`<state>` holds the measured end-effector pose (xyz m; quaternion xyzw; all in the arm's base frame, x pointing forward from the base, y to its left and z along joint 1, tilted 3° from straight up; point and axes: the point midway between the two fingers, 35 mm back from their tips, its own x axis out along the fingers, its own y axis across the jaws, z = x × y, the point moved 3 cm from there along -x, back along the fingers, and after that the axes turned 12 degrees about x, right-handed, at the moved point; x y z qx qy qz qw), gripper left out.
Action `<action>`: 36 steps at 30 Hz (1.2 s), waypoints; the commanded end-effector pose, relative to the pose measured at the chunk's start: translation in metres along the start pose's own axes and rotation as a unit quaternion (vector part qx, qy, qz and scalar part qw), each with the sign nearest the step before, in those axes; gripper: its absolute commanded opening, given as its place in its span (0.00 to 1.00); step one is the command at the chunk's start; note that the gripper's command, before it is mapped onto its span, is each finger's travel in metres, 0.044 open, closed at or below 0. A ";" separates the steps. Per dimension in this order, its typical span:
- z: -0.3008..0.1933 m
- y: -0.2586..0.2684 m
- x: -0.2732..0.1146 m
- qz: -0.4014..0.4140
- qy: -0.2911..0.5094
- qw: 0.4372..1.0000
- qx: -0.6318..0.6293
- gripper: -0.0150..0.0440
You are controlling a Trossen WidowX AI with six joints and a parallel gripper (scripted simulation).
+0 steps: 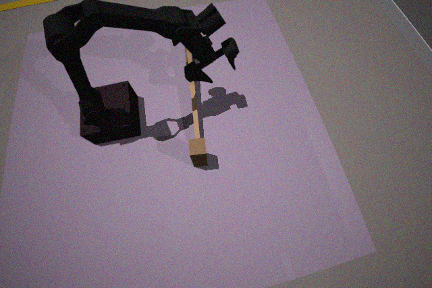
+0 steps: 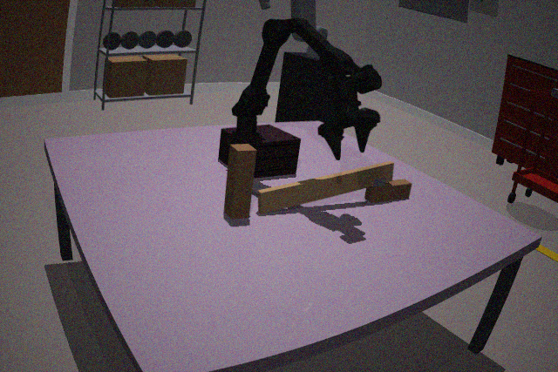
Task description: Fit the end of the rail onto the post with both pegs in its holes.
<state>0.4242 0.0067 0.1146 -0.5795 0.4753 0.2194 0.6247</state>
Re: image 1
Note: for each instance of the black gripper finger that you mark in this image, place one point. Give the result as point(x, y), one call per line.
point(203, 77)
point(231, 61)

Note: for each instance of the long wooden rail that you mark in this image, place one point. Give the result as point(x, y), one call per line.
point(194, 104)

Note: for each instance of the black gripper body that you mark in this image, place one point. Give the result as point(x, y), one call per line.
point(205, 55)

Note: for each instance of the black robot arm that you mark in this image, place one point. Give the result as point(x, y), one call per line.
point(64, 40)

